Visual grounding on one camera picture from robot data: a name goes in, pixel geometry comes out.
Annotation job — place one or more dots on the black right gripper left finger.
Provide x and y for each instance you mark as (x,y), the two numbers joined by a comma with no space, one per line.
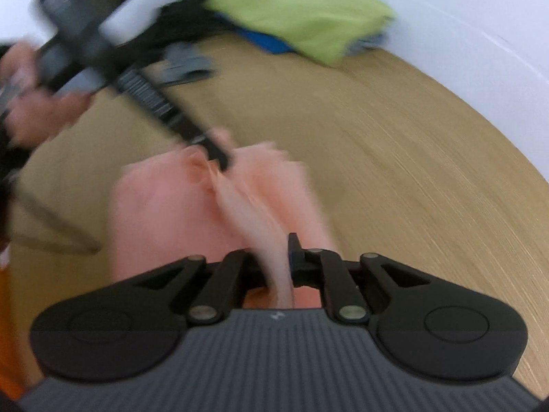
(125,329)

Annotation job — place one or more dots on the person's left hand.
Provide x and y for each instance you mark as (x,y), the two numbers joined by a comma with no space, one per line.
(36,115)

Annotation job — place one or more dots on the black garment with pink trim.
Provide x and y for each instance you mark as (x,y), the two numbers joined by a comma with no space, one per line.
(181,21)

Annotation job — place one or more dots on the green folded garment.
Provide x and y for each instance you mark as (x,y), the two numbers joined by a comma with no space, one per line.
(321,30)

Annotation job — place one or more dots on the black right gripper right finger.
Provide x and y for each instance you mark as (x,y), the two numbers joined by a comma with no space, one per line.
(427,325)

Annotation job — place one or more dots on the pink sheer fabric sheet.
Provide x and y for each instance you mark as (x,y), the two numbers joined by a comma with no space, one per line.
(179,204)

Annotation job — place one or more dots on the blue folded garment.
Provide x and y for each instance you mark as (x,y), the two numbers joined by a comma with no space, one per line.
(265,42)

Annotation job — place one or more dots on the grey folded garment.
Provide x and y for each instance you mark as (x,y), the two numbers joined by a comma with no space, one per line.
(374,41)

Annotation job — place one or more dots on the small grey cloth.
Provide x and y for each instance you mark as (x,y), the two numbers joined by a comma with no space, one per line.
(181,63)

